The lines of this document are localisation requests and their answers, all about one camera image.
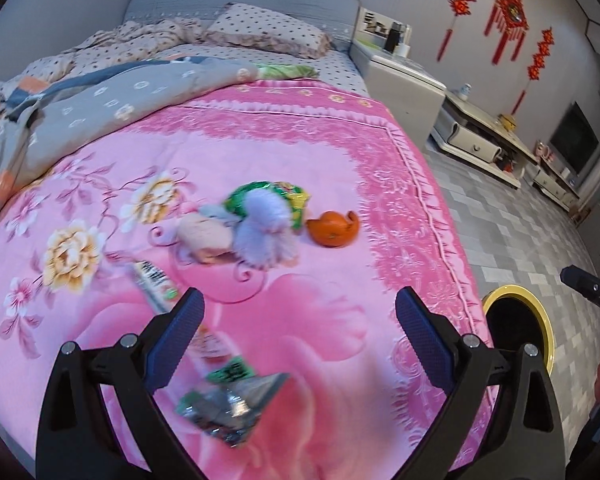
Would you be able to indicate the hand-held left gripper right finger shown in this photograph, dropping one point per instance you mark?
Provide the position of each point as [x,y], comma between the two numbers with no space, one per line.
[425,340]

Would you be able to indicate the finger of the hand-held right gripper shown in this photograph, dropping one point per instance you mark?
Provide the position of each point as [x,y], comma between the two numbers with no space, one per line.
[590,287]

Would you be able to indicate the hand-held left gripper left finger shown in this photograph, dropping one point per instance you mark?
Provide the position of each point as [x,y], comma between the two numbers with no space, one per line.
[175,345]

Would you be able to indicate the white snack packet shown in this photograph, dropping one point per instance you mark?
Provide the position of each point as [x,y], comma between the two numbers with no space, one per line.
[152,282]

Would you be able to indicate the silver foil packet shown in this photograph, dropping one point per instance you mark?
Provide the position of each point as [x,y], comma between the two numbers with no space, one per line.
[235,405]

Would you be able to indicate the yellow trash bin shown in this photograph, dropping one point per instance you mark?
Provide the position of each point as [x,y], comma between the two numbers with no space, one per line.
[500,292]

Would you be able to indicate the pale pink tissue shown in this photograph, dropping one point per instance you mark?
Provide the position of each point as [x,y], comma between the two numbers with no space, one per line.
[205,235]

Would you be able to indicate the orange peel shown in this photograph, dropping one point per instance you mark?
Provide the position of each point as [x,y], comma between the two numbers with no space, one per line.
[330,230]

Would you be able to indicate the green snack packet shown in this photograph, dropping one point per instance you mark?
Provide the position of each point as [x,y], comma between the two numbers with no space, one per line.
[295,200]

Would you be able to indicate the white television stand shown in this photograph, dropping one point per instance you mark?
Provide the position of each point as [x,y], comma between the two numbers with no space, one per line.
[557,185]

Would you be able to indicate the pink toy figure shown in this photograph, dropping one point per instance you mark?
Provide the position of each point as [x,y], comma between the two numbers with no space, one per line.
[543,150]

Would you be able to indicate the black television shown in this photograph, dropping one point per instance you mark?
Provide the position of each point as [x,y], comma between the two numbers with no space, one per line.
[575,137]

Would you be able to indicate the low white TV stand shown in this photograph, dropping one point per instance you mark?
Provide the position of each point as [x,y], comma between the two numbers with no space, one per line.
[475,145]

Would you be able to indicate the yellow pot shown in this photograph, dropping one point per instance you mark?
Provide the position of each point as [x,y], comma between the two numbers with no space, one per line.
[507,121]

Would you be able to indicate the small white figurine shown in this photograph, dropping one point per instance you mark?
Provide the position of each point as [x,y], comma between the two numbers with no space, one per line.
[465,92]

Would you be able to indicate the long red knot ornament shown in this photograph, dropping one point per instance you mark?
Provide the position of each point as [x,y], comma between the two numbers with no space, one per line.
[539,60]
[462,0]

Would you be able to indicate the pink floral blanket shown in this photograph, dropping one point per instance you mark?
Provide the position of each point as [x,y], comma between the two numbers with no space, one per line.
[305,135]

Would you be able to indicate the white bedside cabinet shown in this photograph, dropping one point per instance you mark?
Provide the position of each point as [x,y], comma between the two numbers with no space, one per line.
[405,95]

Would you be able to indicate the grey floral quilt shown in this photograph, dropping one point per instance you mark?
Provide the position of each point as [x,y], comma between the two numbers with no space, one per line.
[105,100]

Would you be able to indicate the white cup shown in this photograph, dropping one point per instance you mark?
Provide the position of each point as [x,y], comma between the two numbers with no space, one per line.
[403,50]

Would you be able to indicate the green floral cloth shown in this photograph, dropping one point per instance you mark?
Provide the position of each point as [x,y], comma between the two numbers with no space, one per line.
[285,71]

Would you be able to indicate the black thermos bottle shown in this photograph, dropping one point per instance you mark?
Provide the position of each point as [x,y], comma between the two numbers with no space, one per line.
[391,37]

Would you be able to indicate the beige polka dot quilt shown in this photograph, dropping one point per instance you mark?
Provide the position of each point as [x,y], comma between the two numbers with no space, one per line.
[145,35]

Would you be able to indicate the polka dot pillow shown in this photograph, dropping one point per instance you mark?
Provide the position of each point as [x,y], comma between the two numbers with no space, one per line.
[265,27]

